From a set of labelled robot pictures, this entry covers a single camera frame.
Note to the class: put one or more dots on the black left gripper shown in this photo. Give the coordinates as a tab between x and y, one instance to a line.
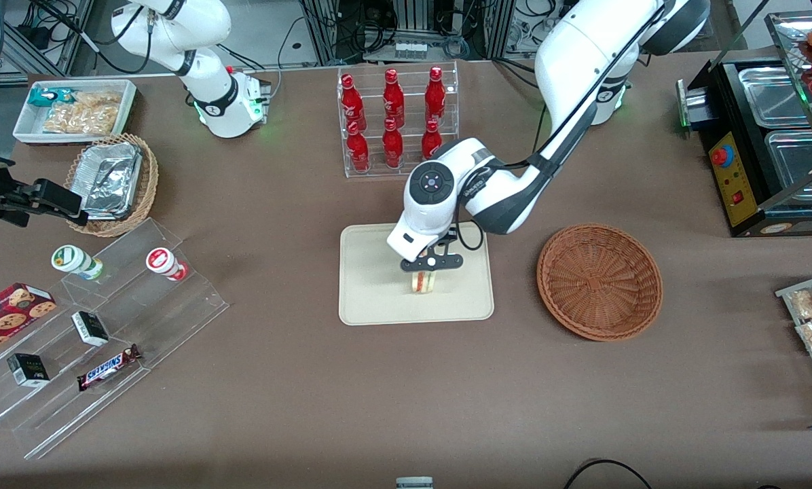
450	236

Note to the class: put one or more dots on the triangular sandwich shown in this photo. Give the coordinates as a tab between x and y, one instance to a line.
424	283

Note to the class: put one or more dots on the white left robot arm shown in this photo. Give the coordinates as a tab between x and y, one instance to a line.
582	54

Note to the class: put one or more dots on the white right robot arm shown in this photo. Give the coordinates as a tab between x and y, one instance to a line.
209	102

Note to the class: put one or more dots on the beige plastic tray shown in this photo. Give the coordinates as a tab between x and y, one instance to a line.
372	285

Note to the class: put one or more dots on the small light wicker basket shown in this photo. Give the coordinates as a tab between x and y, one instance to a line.
148	183

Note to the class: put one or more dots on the large brown wicker basket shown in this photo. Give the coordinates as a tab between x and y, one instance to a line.
599	282

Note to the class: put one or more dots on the grey metal snack tray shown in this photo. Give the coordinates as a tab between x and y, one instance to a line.
789	292

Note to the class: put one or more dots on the aluminium foil container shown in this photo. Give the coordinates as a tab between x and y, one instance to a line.
111	180

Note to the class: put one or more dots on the green lid drink cup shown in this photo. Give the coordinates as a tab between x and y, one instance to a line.
73	259

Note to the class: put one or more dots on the white rectangular bin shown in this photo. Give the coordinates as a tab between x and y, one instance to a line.
29	129

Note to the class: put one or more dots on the clear bag of chips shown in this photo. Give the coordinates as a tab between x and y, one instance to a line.
83	115

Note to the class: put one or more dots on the red lid drink cup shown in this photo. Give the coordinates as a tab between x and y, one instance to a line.
161	261

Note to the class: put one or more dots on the teal snack packet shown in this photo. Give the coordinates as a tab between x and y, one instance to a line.
46	96

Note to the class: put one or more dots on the small black white box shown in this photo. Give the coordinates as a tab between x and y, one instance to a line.
90	328

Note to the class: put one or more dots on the red cookie box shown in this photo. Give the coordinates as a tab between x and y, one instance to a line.
9	316

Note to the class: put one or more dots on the red cola bottle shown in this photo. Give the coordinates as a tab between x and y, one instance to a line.
352	102
392	146
435	95
431	141
358	149
393	98

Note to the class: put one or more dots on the clear acrylic bottle rack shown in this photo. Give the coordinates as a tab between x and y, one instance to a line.
410	129

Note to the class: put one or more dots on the clear acrylic step display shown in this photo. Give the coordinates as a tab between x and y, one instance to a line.
168	319

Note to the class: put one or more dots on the snickers chocolate bar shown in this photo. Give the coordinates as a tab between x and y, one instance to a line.
107	368

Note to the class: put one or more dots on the small grey white device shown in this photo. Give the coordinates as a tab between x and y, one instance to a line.
414	483

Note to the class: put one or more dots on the black food warmer cabinet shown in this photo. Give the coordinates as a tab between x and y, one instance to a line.
732	183

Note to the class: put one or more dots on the steel warmer pan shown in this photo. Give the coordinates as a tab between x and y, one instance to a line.
796	159
776	95

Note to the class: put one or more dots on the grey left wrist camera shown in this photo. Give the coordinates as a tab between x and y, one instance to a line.
447	262

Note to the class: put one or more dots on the aluminium frame equipment rack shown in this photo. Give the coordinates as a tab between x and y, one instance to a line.
413	24

